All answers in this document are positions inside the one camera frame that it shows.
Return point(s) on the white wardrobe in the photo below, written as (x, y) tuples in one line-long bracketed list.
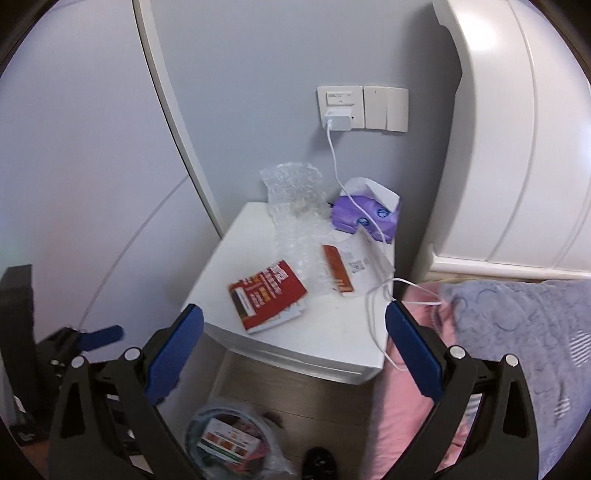
[(92, 138)]

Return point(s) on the red booklet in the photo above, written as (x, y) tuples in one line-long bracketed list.
[(263, 295)]

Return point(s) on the grey-purple heart print quilt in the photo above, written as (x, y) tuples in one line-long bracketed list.
[(508, 323)]

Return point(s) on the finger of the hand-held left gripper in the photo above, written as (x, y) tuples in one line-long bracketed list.
[(99, 334)]

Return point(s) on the white mailer with orange edge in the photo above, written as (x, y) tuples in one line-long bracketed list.
[(360, 263)]

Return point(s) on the grey trash bin with bag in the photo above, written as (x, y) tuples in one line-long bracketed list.
[(196, 429)]

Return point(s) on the white nightstand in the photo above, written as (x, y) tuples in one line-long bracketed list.
[(323, 332)]

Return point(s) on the purple tissue pack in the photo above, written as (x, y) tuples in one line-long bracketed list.
[(344, 219)]

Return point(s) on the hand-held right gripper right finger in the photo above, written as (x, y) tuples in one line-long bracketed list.
[(415, 350)]

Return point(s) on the white wall switch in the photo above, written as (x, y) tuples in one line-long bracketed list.
[(385, 108)]

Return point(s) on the white charger plug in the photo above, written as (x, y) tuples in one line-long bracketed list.
[(339, 121)]

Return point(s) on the clear bubble wrap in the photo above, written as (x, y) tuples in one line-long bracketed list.
[(295, 194)]

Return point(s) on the white bed headboard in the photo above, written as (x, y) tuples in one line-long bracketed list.
[(508, 138)]

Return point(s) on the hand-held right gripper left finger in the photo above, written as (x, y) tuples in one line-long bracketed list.
[(178, 350)]

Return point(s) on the person's black shoe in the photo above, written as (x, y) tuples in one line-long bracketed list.
[(318, 464)]

